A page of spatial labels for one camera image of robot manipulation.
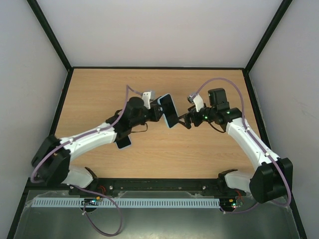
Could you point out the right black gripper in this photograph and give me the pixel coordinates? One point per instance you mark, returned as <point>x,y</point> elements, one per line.
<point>190,118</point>

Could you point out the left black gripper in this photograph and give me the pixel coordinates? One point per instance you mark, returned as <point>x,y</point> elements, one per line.
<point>156,115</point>

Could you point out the light blue phone case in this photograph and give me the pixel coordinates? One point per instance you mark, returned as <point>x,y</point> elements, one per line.
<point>170,110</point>

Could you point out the dark blue phone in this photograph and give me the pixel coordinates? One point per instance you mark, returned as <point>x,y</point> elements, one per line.
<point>170,110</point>

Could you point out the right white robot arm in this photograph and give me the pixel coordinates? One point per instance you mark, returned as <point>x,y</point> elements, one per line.
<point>272,178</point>

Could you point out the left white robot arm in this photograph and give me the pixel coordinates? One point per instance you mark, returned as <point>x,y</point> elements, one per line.
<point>52,161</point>

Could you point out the phone in blue case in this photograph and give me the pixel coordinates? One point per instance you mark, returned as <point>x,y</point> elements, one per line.
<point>123,143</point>

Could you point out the right controller board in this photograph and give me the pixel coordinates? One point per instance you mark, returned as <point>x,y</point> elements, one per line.
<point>234,203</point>

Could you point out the controller board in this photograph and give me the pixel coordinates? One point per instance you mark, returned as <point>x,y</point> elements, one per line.
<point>91,201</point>
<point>234,203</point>

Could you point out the left controller board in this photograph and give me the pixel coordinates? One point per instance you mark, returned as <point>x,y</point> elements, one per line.
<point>91,201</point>

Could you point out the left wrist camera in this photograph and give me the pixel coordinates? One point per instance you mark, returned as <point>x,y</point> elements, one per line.
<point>147,97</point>

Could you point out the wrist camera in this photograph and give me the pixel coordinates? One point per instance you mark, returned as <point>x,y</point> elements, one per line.
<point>197,100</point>
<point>147,97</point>

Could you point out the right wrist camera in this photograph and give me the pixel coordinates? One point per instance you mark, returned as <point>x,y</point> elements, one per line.
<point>197,100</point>

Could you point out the black aluminium frame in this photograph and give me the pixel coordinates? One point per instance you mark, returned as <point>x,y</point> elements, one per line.
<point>57,47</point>

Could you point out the black mounting rail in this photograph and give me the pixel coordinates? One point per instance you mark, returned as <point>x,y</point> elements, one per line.
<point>205,187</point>

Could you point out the white slotted cable duct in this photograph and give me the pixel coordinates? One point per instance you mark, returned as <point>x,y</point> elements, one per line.
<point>128,203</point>

